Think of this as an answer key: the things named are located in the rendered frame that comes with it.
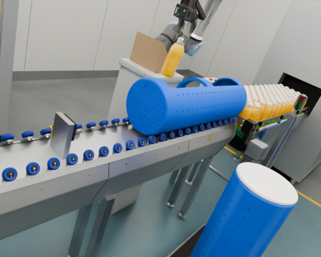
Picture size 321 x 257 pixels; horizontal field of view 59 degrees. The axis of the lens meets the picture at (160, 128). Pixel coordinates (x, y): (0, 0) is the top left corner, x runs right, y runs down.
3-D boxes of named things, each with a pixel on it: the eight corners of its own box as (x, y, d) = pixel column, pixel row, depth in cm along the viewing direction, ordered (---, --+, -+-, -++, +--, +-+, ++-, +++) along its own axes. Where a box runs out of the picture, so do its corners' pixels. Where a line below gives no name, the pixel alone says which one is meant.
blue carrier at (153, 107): (119, 119, 153) (133, 68, 142) (206, 106, 219) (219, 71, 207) (157, 146, 138) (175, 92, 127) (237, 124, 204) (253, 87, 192)
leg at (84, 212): (65, 257, 178) (85, 178, 152) (73, 253, 182) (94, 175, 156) (70, 264, 175) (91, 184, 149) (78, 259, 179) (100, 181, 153)
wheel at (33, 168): (23, 163, 95) (26, 163, 93) (36, 160, 98) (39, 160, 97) (26, 177, 95) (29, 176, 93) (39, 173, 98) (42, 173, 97)
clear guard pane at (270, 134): (239, 178, 239) (265, 129, 218) (272, 158, 297) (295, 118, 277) (239, 178, 238) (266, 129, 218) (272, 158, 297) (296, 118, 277)
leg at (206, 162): (177, 214, 244) (204, 155, 218) (181, 212, 248) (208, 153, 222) (182, 219, 241) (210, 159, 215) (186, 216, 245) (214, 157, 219)
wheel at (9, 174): (-1, 169, 89) (1, 169, 88) (14, 165, 92) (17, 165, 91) (2, 183, 89) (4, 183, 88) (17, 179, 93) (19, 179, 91)
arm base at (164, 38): (144, 40, 184) (154, 29, 186) (154, 56, 196) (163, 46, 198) (161, 44, 175) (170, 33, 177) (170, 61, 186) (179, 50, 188)
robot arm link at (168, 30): (159, 40, 194) (170, 26, 197) (175, 51, 192) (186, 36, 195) (159, 29, 182) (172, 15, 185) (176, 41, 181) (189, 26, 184)
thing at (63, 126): (49, 145, 116) (55, 112, 110) (58, 144, 119) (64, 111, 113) (62, 159, 111) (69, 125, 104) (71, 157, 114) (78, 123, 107)
